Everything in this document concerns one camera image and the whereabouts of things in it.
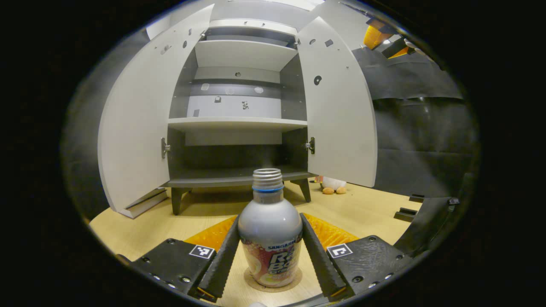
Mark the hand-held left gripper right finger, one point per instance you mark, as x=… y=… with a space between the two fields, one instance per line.
x=320 y=264

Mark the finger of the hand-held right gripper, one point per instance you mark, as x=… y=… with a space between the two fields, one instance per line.
x=374 y=37
x=394 y=47

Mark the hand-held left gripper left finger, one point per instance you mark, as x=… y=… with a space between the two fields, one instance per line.
x=224 y=264

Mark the silver bottle with pink label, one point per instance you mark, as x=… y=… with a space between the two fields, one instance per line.
x=268 y=221

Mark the white cabinet door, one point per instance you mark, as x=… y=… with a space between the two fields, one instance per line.
x=341 y=119
x=136 y=128

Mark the metal door hinge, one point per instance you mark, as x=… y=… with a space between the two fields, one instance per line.
x=310 y=145
x=164 y=147

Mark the penguin plush toy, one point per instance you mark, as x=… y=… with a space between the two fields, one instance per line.
x=332 y=184

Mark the black backdrop cloth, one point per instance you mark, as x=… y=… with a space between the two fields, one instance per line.
x=426 y=128

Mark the black block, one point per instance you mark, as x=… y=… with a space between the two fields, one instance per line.
x=405 y=214
x=416 y=198

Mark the black curved stand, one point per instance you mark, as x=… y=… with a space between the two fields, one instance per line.
x=426 y=221

